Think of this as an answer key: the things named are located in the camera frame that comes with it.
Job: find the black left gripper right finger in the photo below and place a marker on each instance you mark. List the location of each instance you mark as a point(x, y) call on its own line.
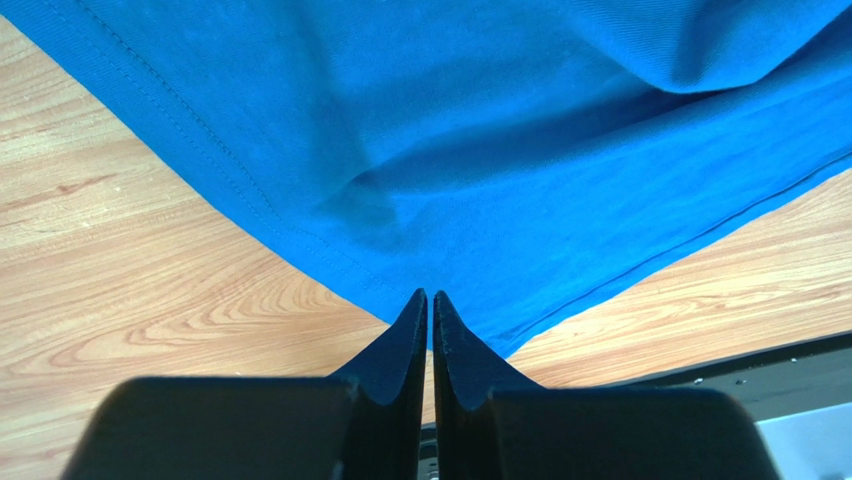
point(466, 373)

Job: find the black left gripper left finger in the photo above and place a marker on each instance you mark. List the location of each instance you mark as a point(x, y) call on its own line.
point(387, 382)

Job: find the blue t shirt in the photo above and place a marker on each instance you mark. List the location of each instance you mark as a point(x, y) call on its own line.
point(530, 158)

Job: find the aluminium frame rail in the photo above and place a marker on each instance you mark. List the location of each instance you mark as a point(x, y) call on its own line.
point(811, 445)

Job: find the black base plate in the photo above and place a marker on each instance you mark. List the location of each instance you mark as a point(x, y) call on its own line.
point(699, 423)

